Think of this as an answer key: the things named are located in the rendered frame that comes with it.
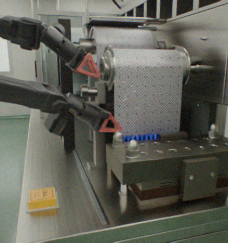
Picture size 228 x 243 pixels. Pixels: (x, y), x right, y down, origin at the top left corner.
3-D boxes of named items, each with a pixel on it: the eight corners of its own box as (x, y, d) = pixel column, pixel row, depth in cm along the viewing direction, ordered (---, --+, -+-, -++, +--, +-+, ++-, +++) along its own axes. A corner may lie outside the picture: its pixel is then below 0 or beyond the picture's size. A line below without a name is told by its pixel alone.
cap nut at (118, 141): (110, 144, 76) (110, 129, 75) (122, 143, 77) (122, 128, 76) (114, 148, 72) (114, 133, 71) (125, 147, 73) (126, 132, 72)
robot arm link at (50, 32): (34, 39, 73) (46, 24, 71) (39, 34, 79) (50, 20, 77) (54, 55, 75) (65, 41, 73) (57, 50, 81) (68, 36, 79)
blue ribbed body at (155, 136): (118, 145, 82) (118, 134, 81) (177, 139, 88) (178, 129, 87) (122, 148, 78) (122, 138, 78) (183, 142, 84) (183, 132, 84)
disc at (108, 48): (101, 85, 91) (102, 43, 86) (102, 85, 91) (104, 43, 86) (112, 97, 78) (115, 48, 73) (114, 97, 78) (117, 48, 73)
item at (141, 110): (114, 144, 82) (114, 87, 78) (178, 138, 88) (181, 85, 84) (114, 145, 82) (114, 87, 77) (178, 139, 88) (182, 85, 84)
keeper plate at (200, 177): (179, 197, 69) (181, 159, 66) (210, 192, 72) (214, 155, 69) (184, 202, 66) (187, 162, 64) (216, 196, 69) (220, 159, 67)
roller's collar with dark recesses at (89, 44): (78, 54, 106) (78, 38, 104) (92, 55, 107) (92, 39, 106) (81, 53, 100) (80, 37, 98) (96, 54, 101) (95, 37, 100)
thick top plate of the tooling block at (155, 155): (105, 161, 78) (105, 143, 77) (215, 149, 89) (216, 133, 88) (122, 185, 63) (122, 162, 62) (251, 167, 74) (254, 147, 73)
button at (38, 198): (29, 197, 71) (28, 189, 70) (54, 193, 73) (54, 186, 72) (28, 211, 64) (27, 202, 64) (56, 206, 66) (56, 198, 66)
